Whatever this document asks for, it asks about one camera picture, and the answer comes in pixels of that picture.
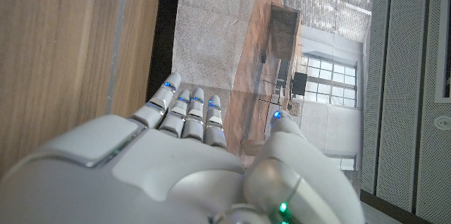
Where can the white round ceiling fixture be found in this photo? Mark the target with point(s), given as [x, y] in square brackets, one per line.
[443, 123]

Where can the printed room backdrop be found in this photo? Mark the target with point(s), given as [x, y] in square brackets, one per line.
[211, 23]

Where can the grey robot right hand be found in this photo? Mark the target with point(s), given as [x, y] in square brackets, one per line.
[141, 174]

